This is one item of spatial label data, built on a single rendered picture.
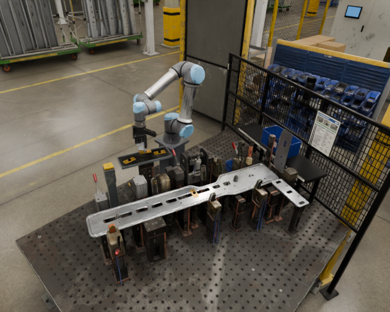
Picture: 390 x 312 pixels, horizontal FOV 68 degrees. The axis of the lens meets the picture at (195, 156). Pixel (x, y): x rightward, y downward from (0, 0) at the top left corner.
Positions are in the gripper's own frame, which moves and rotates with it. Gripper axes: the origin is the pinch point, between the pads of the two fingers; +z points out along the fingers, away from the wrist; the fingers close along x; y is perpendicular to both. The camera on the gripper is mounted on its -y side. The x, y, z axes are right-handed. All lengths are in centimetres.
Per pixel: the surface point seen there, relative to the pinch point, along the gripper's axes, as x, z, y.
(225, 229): 46, 51, -45
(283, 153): 28, 6, -98
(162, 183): 22.0, 14.7, -5.6
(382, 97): -30, 7, -276
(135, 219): 42, 21, 18
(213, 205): 52, 17, -30
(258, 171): 25, 21, -81
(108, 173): 6.3, 8.8, 27.5
